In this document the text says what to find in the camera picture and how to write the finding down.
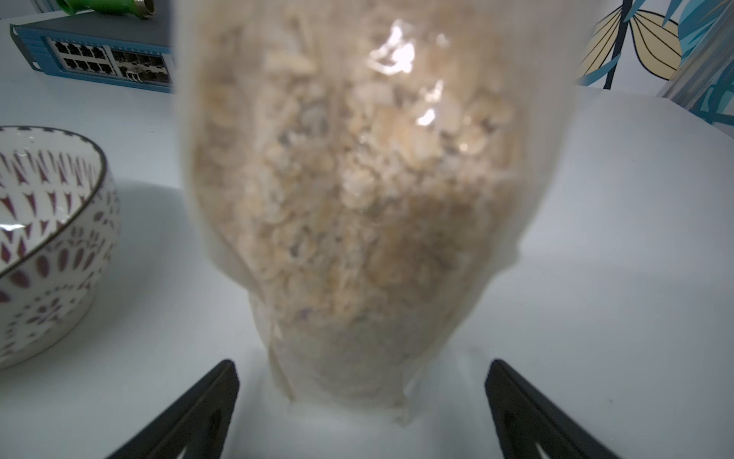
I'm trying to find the right aluminium corner post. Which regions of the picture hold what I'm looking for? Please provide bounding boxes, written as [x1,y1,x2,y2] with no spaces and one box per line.
[658,1,733,136]

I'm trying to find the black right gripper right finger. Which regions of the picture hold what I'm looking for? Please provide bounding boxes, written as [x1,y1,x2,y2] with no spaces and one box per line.
[485,360,619,459]

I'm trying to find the white red patterned bowl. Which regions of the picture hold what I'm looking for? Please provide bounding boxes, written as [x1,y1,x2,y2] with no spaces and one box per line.
[1,126,120,368]

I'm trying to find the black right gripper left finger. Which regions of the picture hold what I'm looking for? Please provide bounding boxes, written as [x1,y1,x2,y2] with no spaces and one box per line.
[111,360,240,459]

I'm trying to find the oatmeal bag white purple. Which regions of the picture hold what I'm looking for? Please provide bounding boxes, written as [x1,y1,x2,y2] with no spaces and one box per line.
[173,1,599,420]

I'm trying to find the green pipe fitting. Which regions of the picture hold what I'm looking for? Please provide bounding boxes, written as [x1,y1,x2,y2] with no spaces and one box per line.
[57,0,156,19]

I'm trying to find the grey blue network switch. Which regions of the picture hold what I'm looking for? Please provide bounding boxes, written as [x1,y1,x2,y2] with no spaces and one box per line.
[9,1,175,93]

